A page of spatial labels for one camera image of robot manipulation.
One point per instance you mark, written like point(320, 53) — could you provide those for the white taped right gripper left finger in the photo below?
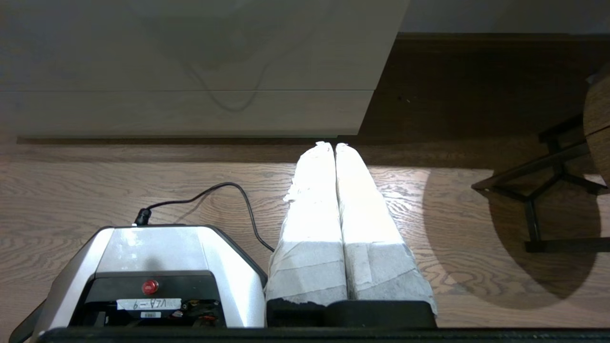
point(310, 228)

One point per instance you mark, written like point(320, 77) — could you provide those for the red emergency stop button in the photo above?
point(150, 287)

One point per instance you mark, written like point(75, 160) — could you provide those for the white glossy drawer cabinet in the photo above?
point(190, 109)

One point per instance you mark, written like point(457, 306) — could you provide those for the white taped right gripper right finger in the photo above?
point(376, 247)

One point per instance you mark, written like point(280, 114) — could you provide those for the white paper label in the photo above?
point(148, 304)

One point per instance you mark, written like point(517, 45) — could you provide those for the round stool black metal legs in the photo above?
point(531, 209)

